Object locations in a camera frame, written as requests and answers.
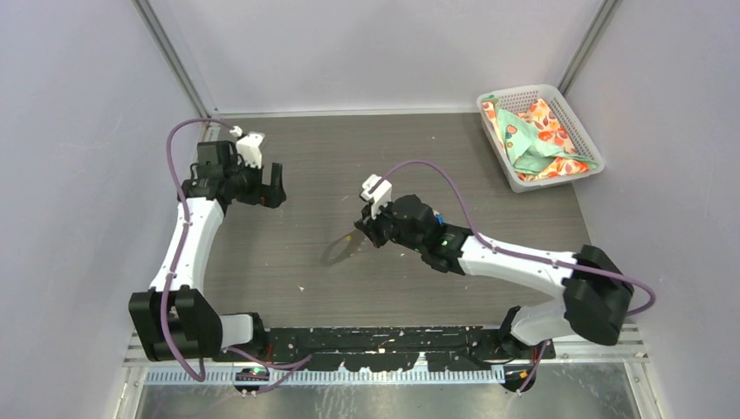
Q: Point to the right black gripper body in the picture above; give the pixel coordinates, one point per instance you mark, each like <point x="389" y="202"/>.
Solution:
<point x="385" y="228"/>

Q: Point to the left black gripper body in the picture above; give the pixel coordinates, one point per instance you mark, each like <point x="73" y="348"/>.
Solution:
<point x="249" y="185"/>

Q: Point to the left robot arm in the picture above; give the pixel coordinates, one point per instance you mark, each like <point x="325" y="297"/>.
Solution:
<point x="172" y="312"/>

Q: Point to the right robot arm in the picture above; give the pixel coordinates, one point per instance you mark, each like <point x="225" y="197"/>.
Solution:
<point x="585" y="297"/>

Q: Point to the white plastic basket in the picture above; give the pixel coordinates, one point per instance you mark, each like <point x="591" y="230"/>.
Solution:
<point x="517" y="100"/>

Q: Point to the floral patterned cloth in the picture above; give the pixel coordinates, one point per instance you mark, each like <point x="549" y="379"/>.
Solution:
<point x="536" y="145"/>

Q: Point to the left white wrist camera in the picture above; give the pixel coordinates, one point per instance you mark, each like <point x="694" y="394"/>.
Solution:
<point x="248" y="146"/>

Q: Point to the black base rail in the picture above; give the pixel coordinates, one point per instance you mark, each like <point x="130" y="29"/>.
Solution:
<point x="388" y="349"/>

